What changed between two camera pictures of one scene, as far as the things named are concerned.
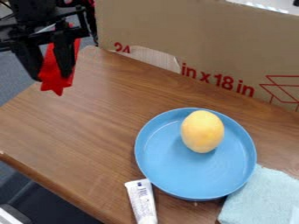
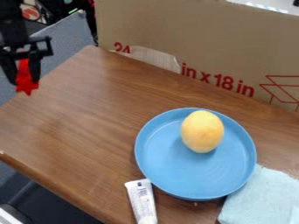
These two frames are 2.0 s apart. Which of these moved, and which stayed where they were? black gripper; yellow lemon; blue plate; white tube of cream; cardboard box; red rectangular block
Moved: black gripper; red rectangular block
Stayed: white tube of cream; yellow lemon; cardboard box; blue plate
